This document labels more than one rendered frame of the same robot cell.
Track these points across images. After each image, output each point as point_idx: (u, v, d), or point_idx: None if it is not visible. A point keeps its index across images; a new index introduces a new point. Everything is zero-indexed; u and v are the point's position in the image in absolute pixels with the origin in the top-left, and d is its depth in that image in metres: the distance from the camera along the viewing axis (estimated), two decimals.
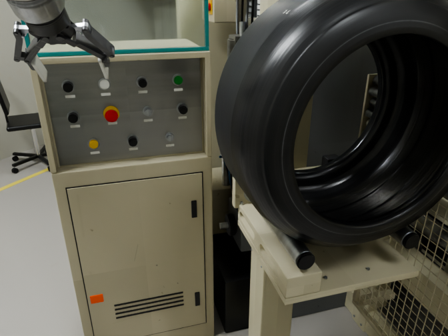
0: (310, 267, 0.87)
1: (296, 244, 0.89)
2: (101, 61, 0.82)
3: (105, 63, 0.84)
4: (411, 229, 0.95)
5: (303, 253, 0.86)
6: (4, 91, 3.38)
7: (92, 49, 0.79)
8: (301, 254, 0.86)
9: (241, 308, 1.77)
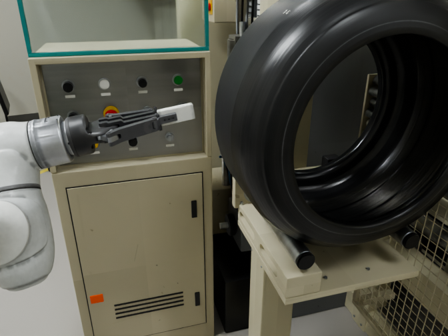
0: (310, 267, 0.87)
1: (296, 244, 0.89)
2: (161, 125, 0.75)
3: (169, 121, 0.75)
4: (411, 229, 0.95)
5: (303, 253, 0.86)
6: (4, 91, 3.38)
7: None
8: (301, 254, 0.86)
9: (241, 308, 1.77)
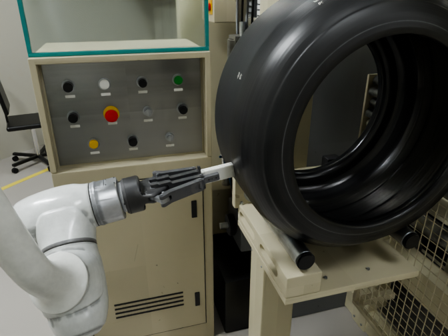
0: (307, 268, 0.87)
1: (300, 243, 0.89)
2: (204, 183, 0.83)
3: (212, 180, 0.82)
4: (412, 231, 0.96)
5: (307, 252, 0.86)
6: (4, 91, 3.38)
7: None
8: (305, 252, 0.86)
9: (241, 308, 1.77)
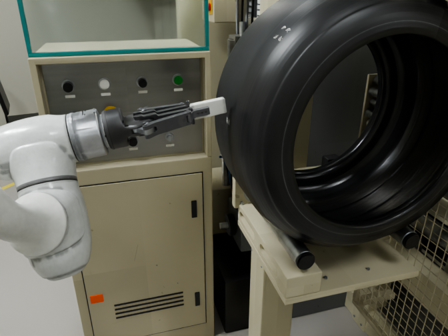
0: (300, 265, 0.86)
1: None
2: (193, 119, 0.77)
3: (202, 115, 0.76)
4: (399, 231, 0.95)
5: (313, 257, 0.87)
6: (4, 91, 3.38)
7: None
8: (314, 257, 0.87)
9: (241, 308, 1.77)
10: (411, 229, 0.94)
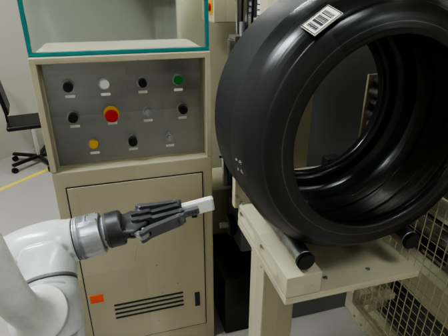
0: (313, 263, 0.87)
1: (291, 247, 0.89)
2: (185, 217, 0.85)
3: (192, 213, 0.85)
4: (397, 235, 0.95)
5: (299, 256, 0.86)
6: (4, 91, 3.38)
7: None
8: (297, 258, 0.86)
9: (241, 308, 1.77)
10: (407, 230, 0.94)
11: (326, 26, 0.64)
